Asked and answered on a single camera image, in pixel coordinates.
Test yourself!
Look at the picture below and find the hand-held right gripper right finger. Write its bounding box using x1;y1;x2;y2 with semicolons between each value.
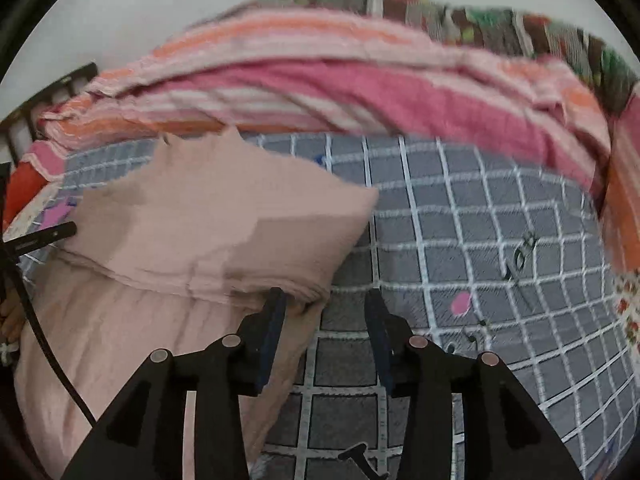
364;288;586;480

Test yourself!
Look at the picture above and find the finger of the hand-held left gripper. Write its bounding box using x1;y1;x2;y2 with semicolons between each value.
2;222;78;257

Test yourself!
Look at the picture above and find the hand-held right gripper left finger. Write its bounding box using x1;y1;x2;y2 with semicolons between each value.
60;287;291;480

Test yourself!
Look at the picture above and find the pink knit garment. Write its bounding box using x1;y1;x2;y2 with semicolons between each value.
14;126;380;480

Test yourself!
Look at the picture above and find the person's left hand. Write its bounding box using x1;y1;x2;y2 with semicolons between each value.
0;299;26;343

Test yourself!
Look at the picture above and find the dark wooden headboard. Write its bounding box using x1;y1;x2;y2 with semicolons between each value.
0;62;98;161

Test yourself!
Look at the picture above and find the grey checked bed sheet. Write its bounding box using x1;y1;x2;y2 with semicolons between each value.
20;132;636;480

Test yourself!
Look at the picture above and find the pink orange striped quilt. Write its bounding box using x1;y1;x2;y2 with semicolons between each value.
20;7;640;281

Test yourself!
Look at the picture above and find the floral bed sheet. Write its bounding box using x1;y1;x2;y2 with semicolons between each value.
612;269;640;348

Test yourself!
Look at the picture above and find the multicoloured patterned blanket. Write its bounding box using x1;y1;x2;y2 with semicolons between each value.
270;0;640;111

